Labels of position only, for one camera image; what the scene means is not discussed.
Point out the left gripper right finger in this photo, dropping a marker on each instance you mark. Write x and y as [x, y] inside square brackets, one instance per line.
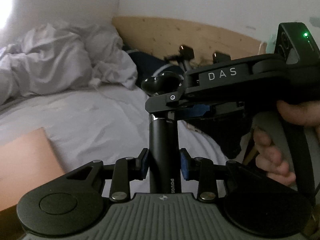
[199, 169]

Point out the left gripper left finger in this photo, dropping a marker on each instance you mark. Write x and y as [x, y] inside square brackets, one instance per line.
[126, 170]

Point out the black handheld massager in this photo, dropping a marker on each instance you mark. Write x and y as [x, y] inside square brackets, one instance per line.
[165, 158]

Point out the person right hand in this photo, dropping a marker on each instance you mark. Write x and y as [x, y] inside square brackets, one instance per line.
[270, 157]

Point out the white bed sheet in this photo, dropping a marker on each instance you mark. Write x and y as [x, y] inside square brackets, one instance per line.
[106, 123]

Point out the wooden headboard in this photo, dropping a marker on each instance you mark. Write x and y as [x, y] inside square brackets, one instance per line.
[162, 37]

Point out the crumpled grey duvet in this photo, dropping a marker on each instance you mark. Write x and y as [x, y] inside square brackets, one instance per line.
[56, 57]

